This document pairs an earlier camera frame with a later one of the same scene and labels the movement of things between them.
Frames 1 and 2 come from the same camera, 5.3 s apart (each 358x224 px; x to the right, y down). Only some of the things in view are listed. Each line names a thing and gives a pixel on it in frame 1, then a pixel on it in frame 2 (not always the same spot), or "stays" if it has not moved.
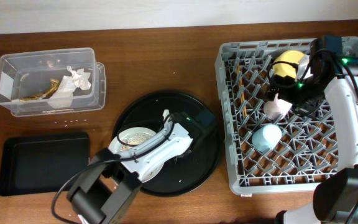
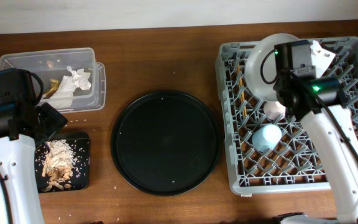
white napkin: x=63 y=98 stays
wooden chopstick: x=244 y=112 stays
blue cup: x=266 y=137 stays
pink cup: x=276 y=109 stays
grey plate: x=130 y=137 → x=260 y=68
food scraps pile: x=136 y=138 → x=59 y=159
